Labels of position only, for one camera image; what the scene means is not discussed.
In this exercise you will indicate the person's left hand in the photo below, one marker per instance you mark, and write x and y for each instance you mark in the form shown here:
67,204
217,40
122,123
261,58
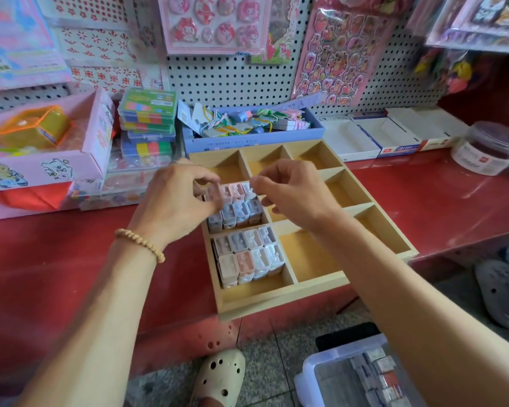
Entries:
174,206

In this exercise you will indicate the person's right hand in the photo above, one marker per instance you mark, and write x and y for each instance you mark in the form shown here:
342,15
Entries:
297,192

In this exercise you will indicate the wooden compartment tray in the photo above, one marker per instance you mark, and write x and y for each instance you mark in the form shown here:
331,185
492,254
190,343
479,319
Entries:
314,254

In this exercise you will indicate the clear plastic storage bin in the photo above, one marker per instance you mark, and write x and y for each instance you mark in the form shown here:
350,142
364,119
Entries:
310,390

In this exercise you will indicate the person's left forearm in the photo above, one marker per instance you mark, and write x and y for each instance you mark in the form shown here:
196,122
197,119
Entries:
89,335

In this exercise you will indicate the person's right forearm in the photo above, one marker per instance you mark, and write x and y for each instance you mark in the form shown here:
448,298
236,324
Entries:
433,318

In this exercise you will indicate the blue box of trinkets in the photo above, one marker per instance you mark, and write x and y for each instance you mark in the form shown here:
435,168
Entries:
254,141

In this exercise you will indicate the white tray box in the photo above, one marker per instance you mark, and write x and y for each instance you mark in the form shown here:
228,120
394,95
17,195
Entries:
428,127
348,140
386,135

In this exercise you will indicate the yellow orange toy box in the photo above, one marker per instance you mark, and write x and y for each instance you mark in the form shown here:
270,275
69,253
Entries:
32,127

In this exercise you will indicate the person's left cream clog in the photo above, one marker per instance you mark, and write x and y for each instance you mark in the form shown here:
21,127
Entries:
219,377

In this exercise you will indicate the stack of colourful packs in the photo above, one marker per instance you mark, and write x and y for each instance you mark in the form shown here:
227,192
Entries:
148,118

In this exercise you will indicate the pink tray of trinkets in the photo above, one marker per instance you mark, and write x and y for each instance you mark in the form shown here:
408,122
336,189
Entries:
51,165

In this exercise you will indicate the white pegboard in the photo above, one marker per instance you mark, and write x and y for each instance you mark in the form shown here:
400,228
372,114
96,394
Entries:
220,80

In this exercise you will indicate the red folded cloth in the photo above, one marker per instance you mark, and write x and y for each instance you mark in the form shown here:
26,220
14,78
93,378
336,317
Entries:
34,197

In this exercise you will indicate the pink sticker pack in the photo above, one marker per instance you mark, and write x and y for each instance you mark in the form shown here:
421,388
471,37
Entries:
344,55
212,21

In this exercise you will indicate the red display counter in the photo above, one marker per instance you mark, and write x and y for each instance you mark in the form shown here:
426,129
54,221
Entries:
458,199

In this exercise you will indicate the red patterned sticker sheet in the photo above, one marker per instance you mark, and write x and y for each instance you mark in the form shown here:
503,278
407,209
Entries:
102,51

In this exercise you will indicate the clear bag of colourful toys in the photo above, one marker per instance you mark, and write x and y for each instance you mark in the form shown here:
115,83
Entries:
445,72

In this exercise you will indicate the round clear plastic jar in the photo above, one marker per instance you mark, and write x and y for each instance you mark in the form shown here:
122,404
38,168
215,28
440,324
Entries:
488,148

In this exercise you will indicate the pastel cartoon sticker pack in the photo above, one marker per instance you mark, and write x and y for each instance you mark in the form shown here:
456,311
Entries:
17,42

